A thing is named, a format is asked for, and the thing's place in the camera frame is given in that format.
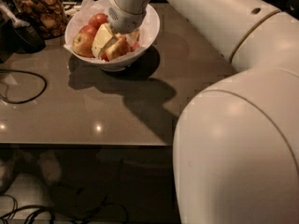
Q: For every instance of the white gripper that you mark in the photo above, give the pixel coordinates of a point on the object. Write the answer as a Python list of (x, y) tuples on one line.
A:
[(126, 20)]

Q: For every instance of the yellow-red apple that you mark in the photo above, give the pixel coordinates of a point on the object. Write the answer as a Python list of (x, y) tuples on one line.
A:
[(120, 48), (82, 45)]

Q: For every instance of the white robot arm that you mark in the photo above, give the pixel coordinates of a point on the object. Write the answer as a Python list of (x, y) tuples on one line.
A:
[(236, 144)]

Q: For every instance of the back right apple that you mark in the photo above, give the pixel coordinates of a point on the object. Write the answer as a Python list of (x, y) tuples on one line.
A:
[(135, 35)]

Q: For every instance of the small red apple right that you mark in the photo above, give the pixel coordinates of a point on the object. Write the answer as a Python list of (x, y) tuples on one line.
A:
[(134, 46)]

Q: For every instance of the small red apple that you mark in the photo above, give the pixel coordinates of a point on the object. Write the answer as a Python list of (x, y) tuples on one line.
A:
[(104, 57), (134, 46)]

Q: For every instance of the small red apple bottom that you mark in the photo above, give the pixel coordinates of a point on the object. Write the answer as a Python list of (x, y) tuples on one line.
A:
[(104, 57)]

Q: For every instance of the red apple back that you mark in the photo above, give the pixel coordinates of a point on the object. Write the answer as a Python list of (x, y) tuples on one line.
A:
[(97, 20)]

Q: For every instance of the red apple left middle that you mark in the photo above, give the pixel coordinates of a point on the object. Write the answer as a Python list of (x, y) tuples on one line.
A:
[(89, 29)]

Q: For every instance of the white ceramic bowl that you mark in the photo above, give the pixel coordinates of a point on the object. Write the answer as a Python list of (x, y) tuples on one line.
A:
[(146, 38)]

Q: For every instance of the white paper bowl liner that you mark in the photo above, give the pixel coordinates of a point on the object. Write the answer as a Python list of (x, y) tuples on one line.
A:
[(84, 13)]

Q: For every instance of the glass jar of dried chips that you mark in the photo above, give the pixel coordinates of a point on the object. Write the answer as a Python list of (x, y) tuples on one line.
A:
[(47, 15)]

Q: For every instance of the black appliance at left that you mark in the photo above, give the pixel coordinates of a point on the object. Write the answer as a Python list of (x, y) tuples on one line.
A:
[(17, 34)]

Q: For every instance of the right white sock foot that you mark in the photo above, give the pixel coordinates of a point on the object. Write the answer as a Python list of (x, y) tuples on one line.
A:
[(50, 167)]

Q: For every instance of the white sock foot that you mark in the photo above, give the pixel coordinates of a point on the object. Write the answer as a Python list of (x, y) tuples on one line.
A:
[(50, 167), (6, 174)]

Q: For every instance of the left white sock foot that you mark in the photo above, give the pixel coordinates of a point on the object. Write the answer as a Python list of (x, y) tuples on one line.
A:
[(6, 174)]

